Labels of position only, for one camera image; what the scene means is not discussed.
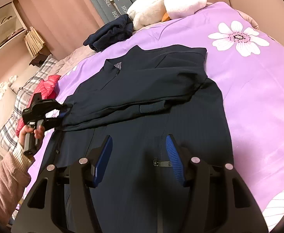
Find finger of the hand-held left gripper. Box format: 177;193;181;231
56;103;73;116
44;115;66;130

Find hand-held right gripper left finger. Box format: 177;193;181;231
11;135;113;233

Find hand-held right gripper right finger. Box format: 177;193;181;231
165;134;269;233

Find navy jacket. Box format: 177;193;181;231
34;45;235;233

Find person's left forearm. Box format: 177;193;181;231
0;144;35;225

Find folded navy clothes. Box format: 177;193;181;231
83;14;134;53

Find person's left hand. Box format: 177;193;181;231
19;124;45;149

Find plaid pillow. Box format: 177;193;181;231
0;54;60;149

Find red down jacket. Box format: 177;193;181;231
15;74;62;139

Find small plush toys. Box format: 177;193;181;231
0;75;19;106

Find mauve bed sheet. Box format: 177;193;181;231
50;3;260;78

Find purple floral blanket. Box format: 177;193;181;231
16;1;284;230

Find white plush goose toy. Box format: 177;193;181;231
127;0;208;31

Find beige wall shelf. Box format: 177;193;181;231
0;0;29;62

